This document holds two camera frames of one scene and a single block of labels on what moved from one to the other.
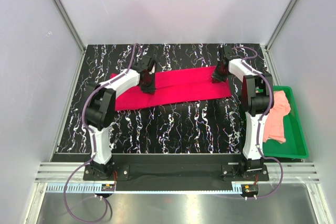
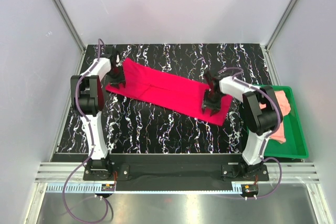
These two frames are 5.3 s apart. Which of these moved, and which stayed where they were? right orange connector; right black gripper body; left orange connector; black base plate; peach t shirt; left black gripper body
Moved: right black gripper body; left black gripper body
Stayed: left orange connector; right orange connector; black base plate; peach t shirt
